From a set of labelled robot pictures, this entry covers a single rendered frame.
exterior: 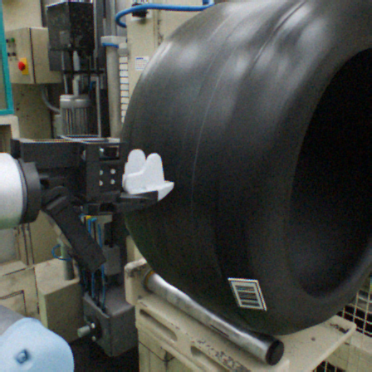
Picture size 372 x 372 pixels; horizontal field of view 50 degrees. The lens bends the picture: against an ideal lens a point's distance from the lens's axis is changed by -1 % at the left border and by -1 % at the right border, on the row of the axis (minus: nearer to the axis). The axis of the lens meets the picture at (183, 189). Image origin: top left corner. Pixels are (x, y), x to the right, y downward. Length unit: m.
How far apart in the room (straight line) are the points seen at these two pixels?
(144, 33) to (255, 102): 0.47
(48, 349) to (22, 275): 0.78
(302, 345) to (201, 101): 0.60
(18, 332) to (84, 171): 0.19
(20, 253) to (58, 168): 0.68
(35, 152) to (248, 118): 0.25
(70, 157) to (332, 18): 0.39
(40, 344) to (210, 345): 0.55
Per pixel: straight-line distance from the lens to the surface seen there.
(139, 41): 0.94
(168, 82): 0.59
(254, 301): 0.57
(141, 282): 0.93
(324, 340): 0.97
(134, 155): 0.52
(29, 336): 0.30
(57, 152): 0.43
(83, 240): 0.47
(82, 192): 0.44
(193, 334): 0.83
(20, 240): 1.07
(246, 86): 0.50
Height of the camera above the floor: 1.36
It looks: 16 degrees down
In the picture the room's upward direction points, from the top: straight up
